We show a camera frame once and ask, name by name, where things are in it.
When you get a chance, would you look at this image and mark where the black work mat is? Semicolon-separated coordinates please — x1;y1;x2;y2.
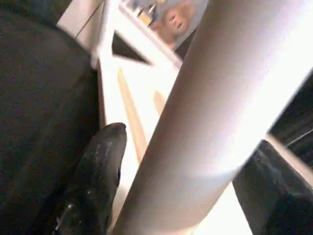
0;0;113;235

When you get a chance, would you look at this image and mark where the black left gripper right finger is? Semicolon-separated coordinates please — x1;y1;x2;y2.
232;140;313;235

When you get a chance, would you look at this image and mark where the ceramic figurine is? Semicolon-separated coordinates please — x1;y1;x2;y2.
122;0;208;49

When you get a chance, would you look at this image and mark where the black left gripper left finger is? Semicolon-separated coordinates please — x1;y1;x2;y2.
29;122;128;235

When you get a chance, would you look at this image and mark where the white plastic table top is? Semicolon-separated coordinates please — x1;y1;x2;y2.
90;0;313;235

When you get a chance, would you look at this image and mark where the white plastic table leg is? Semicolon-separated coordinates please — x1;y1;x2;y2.
110;0;313;235

